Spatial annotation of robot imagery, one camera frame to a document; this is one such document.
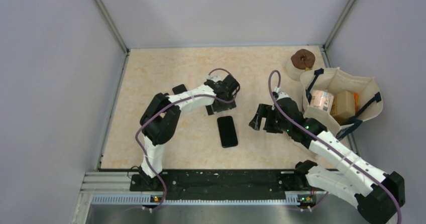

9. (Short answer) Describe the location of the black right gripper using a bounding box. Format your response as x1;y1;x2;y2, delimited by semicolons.
250;103;291;134

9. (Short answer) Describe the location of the blue-edged black phone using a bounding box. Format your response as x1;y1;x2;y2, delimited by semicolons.
217;116;239;148

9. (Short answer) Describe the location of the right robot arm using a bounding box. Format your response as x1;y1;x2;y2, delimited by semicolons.
249;91;405;223

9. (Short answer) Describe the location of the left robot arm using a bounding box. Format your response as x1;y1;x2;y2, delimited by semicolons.
135;74;241;190

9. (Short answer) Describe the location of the pink patterned roll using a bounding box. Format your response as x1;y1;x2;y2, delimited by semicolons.
309;90;334;113

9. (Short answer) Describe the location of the brown-topped paper roll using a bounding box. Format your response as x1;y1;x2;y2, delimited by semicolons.
285;49;315;81

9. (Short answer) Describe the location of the cream canvas tote bag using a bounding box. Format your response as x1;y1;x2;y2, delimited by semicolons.
299;68;383;140

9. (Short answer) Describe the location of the brown cardboard box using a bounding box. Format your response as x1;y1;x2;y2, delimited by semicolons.
330;91;355;120

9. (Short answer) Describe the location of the orange item in bag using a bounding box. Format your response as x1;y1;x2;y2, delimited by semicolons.
353;92;359;113

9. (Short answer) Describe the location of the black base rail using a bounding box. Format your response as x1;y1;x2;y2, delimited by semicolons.
130;169;319;200

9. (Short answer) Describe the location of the aluminium frame rail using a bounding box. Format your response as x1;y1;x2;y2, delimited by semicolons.
71;171;393;224

